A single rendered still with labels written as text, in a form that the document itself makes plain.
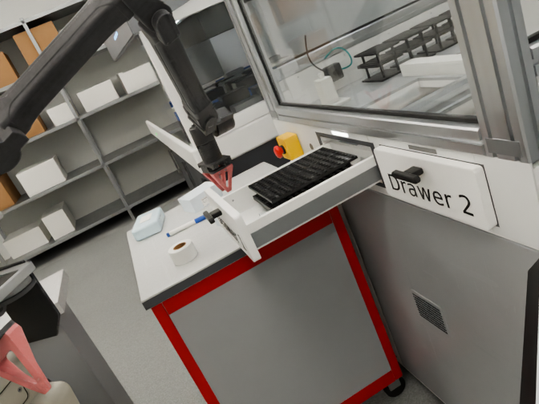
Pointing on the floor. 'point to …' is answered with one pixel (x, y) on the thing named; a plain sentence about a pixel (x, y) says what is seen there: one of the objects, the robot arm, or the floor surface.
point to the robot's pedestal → (74, 353)
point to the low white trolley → (269, 312)
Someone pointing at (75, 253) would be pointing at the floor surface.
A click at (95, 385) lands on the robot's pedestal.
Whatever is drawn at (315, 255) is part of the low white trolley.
